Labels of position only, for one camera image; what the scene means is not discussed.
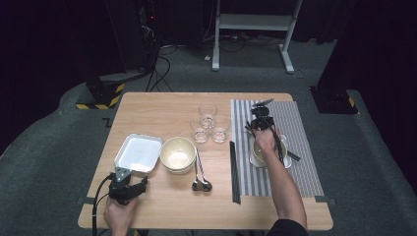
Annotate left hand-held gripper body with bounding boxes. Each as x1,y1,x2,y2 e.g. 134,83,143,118
107,166,143,207

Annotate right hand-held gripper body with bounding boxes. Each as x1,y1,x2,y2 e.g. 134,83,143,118
251,97,275,132

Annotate cream bowl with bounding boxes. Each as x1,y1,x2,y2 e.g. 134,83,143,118
162,165,195,175
159,137,197,172
250,134,289,168

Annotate bundle of black chopsticks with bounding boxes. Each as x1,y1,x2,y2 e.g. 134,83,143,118
229,141,243,205

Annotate person's right hand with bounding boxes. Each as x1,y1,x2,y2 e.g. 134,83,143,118
254,129,283,156

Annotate person's left hand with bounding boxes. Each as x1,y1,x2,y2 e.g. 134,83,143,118
102,198,139,232

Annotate clear drinking glass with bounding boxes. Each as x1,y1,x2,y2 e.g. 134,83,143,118
210,115,232,144
198,103,218,130
190,117,210,145

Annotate striped woven placemat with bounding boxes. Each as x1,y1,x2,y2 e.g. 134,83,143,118
230,98,326,199

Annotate black base yellow mark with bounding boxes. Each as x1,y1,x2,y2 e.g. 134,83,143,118
309,86,359,115

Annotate white metal stand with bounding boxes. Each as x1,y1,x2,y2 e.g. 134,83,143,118
211,0,303,75

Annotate black yellow striped base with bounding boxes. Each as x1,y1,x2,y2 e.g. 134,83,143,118
76,76,126,111

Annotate person's black sleeve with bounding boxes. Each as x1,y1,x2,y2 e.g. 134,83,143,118
267,218,310,236

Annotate dark curtain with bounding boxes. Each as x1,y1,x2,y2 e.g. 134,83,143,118
0,0,127,155
316,0,417,198

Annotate dark equipment rack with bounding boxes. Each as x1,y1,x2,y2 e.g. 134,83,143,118
137,0,161,72

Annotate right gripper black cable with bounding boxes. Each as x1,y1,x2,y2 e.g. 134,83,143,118
260,111,287,165

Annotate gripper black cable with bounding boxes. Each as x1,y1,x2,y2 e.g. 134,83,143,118
90,175,112,236
260,111,287,165

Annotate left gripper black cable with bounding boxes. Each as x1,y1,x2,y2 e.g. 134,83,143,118
90,175,112,236

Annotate steel spoon striped handle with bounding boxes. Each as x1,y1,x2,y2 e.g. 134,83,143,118
191,153,204,192
195,148,213,193

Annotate black floor cables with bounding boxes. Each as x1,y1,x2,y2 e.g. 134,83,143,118
145,42,174,93

